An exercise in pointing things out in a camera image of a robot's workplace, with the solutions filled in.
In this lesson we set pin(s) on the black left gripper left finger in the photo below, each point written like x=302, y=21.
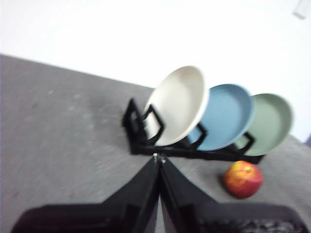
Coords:
x=116, y=213

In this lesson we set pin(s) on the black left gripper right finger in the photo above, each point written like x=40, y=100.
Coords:
x=206, y=216

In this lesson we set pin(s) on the red yellow apple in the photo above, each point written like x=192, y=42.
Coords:
x=243, y=180

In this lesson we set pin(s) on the pale yellow plate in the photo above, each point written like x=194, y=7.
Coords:
x=177, y=104

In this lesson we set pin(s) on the black plate rack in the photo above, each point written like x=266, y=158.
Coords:
x=170, y=150

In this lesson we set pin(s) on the blue plate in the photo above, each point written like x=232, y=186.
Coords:
x=226, y=116

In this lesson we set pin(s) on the green plate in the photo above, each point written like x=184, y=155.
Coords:
x=269, y=126

